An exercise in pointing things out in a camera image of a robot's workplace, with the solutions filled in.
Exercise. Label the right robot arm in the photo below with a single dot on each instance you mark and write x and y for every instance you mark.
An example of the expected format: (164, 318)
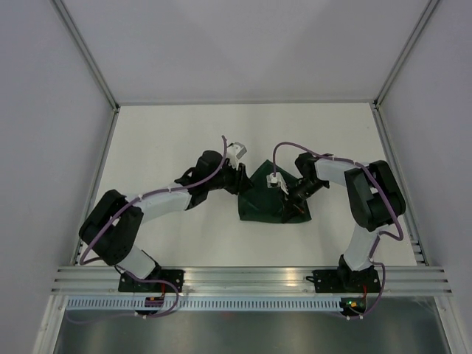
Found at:
(376, 202)

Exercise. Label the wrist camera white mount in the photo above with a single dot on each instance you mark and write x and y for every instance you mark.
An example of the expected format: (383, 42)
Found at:
(235, 152)
(276, 180)

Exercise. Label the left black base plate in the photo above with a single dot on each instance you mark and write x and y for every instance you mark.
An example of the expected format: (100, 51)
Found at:
(163, 280)

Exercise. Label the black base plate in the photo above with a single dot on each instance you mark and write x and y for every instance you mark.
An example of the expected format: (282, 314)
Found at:
(163, 280)
(330, 281)

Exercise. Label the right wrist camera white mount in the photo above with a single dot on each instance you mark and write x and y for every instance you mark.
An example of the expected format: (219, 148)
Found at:
(276, 180)

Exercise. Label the white slotted cable duct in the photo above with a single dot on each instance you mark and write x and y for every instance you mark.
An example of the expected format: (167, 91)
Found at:
(194, 303)

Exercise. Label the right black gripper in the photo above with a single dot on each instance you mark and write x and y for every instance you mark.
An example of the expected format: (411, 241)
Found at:
(292, 209)

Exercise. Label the aluminium front rail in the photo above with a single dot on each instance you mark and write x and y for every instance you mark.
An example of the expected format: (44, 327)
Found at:
(250, 281)

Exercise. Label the right aluminium frame post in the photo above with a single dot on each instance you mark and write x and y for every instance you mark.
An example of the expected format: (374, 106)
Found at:
(414, 36)

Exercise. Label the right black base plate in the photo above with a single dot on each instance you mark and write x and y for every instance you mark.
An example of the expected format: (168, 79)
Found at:
(330, 281)

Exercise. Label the left aluminium frame post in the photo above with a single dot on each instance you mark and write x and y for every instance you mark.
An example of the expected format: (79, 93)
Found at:
(74, 32)

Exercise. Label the aluminium frame post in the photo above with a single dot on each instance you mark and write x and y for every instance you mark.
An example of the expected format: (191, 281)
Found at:
(414, 36)
(74, 32)

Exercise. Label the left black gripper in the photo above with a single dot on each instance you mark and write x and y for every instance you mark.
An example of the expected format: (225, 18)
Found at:
(241, 181)

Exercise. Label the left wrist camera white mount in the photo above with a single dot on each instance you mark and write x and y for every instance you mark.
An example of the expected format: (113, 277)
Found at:
(235, 152)

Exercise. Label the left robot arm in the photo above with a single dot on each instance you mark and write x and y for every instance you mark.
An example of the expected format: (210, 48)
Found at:
(111, 228)

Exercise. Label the dark green cloth napkin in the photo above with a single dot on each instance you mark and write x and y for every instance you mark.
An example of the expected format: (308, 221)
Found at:
(269, 204)

